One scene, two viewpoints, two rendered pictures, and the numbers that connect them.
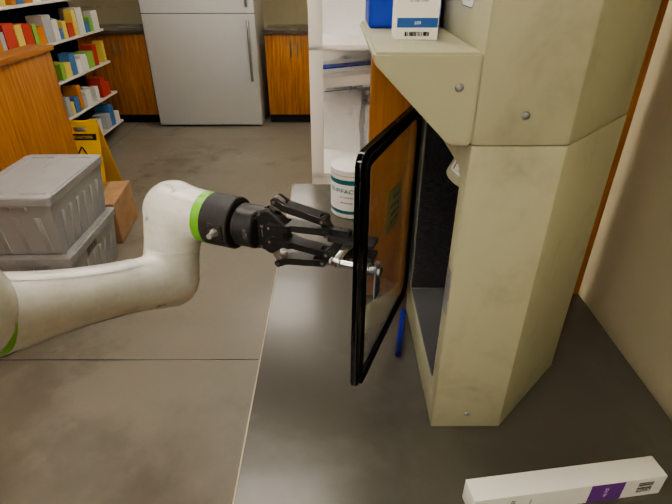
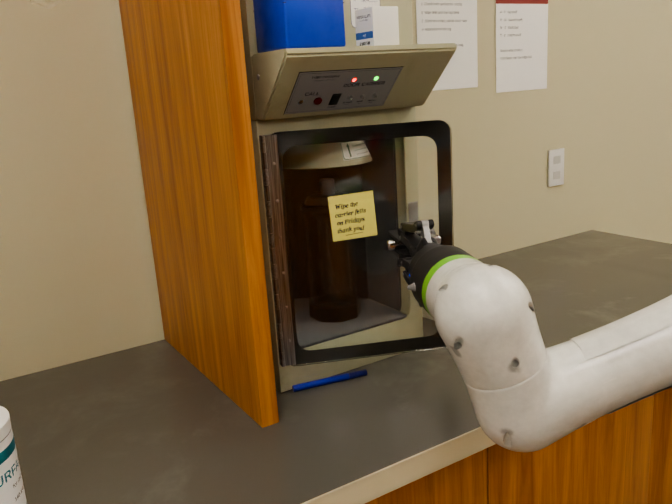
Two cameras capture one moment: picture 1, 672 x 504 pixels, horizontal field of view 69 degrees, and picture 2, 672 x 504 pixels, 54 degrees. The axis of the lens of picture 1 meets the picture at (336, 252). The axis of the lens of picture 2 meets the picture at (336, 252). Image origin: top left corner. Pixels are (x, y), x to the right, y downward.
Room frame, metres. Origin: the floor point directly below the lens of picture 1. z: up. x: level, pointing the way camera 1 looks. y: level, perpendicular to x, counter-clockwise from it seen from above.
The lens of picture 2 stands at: (1.31, 0.82, 1.46)
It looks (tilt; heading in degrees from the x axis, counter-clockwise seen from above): 14 degrees down; 239
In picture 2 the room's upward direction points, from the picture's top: 4 degrees counter-clockwise
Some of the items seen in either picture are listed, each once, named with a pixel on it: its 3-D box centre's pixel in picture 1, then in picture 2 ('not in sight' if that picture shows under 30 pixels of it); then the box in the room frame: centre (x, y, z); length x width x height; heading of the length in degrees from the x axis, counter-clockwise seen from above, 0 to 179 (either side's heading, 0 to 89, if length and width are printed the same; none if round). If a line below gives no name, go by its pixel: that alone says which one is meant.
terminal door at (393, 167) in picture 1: (387, 241); (366, 246); (0.71, -0.09, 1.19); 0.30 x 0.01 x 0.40; 157
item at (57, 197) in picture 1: (48, 202); not in sight; (2.36, 1.52, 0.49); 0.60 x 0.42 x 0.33; 0
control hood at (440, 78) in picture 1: (406, 73); (358, 80); (0.70, -0.10, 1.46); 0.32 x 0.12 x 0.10; 0
